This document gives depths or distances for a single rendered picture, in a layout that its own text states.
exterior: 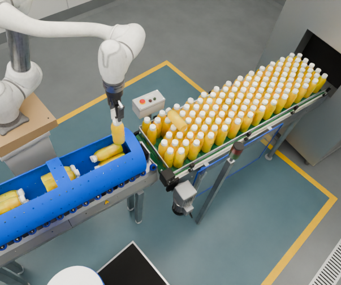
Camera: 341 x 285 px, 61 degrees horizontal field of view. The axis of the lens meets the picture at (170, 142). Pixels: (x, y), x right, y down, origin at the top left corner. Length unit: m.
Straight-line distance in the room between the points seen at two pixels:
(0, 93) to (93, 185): 0.69
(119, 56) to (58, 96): 2.50
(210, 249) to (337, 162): 1.77
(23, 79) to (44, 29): 0.62
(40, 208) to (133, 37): 0.90
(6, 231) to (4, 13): 0.93
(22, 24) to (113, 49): 0.38
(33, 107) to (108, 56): 1.03
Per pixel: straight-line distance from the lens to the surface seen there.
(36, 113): 2.01
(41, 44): 4.28
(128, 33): 1.24
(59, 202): 1.56
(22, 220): 1.57
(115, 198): 1.84
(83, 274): 1.57
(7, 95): 1.81
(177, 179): 1.88
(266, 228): 2.94
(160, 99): 1.99
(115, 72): 1.14
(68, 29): 1.29
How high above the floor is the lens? 2.56
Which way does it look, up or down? 55 degrees down
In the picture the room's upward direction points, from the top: 11 degrees clockwise
